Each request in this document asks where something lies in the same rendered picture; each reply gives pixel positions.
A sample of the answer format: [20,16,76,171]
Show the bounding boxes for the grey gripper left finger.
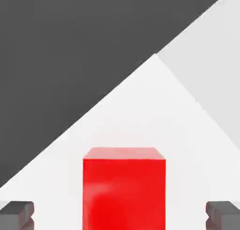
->
[0,200,35,230]

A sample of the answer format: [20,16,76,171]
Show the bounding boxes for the small red cube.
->
[82,146,166,230]

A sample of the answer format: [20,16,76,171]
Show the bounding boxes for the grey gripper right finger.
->
[205,200,240,230]

